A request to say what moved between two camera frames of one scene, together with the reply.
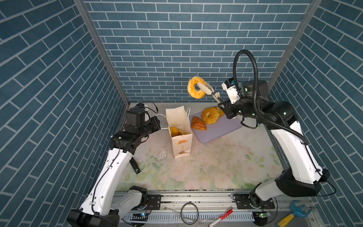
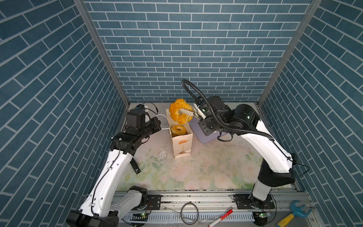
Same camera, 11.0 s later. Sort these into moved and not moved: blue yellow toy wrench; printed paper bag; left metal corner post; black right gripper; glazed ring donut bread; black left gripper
Moved: black right gripper; glazed ring donut bread
Not moved: printed paper bag; left metal corner post; black left gripper; blue yellow toy wrench
